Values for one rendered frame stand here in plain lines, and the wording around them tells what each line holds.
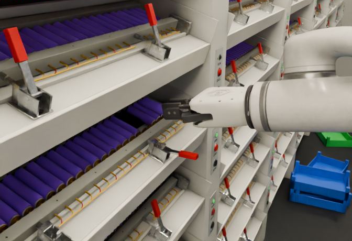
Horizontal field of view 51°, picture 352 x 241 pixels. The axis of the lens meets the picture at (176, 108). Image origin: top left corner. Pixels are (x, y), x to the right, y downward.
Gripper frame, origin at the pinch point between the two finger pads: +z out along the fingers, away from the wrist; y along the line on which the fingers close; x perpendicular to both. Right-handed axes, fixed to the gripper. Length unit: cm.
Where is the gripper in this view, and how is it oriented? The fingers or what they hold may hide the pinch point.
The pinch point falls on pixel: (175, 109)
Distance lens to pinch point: 69.8
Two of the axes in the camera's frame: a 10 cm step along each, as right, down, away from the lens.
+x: 1.8, 9.4, 2.7
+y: -4.7, 3.3, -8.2
